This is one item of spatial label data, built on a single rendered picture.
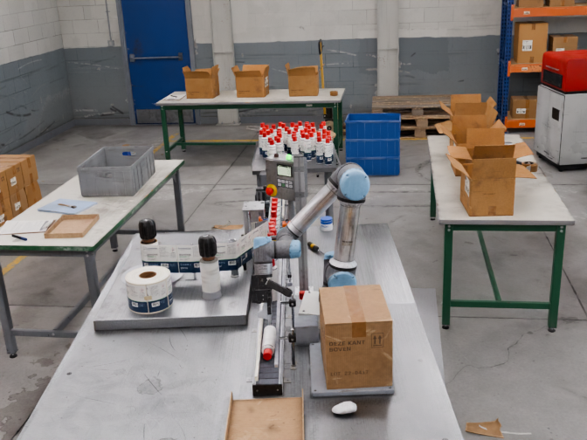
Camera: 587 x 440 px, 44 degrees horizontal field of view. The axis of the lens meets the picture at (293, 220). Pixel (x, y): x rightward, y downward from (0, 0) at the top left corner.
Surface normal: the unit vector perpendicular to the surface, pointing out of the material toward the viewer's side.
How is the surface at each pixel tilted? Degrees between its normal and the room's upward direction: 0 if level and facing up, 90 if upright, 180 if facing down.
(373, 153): 90
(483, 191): 91
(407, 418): 0
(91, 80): 90
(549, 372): 0
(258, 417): 0
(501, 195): 90
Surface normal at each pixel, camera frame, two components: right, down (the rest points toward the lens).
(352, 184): 0.08, 0.18
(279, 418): -0.04, -0.94
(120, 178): -0.08, 0.34
